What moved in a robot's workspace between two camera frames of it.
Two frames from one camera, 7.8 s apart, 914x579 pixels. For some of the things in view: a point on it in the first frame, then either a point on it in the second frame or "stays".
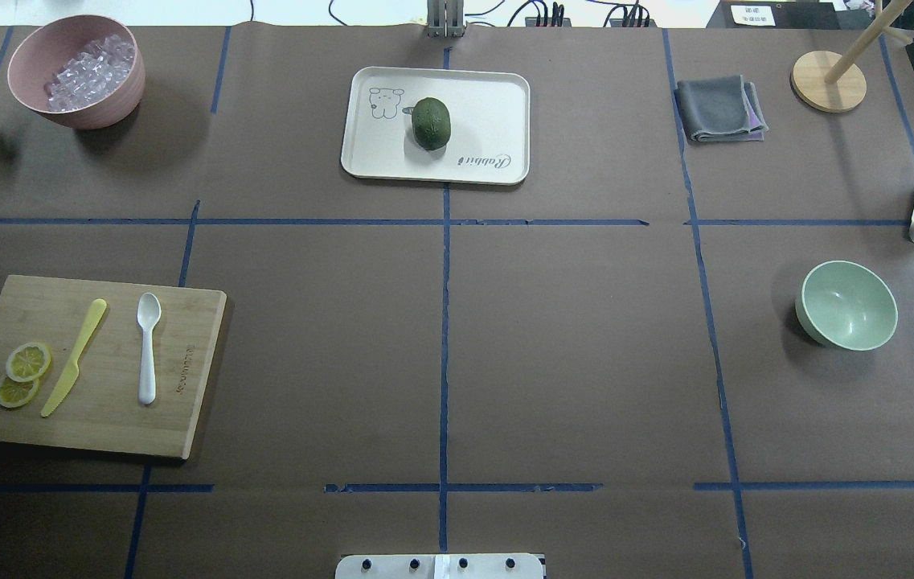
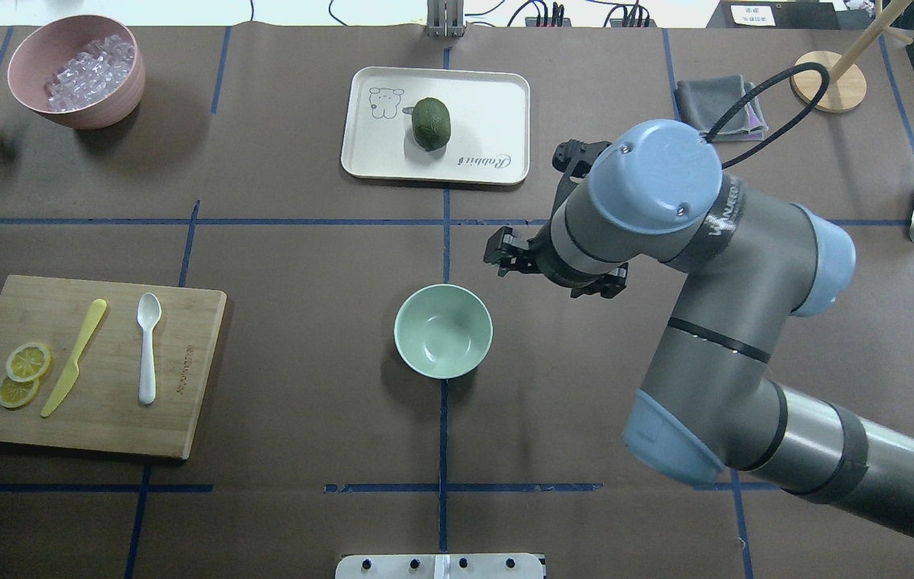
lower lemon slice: x=10 y=393 stays
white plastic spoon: x=149 y=310 stays
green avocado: x=431 y=123 stays
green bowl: x=846 y=305 -> x=443 y=330
